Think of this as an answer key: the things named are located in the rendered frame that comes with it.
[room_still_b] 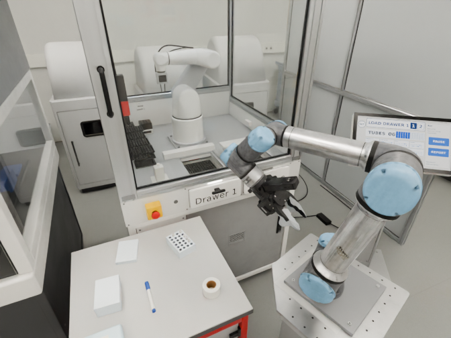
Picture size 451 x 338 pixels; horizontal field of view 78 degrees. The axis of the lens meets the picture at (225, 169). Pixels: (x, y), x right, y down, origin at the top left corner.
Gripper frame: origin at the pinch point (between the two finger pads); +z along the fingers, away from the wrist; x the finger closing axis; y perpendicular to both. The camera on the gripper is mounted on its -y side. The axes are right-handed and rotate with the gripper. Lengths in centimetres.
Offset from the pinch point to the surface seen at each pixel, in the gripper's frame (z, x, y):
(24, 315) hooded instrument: -45, 64, 88
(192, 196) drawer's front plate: -31, -12, 53
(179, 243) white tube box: -20, 10, 55
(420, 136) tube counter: 33, -99, -15
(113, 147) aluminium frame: -69, 9, 38
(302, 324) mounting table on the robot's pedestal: 27.5, 16.8, 19.2
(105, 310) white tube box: -24, 49, 54
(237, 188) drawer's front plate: -17, -33, 48
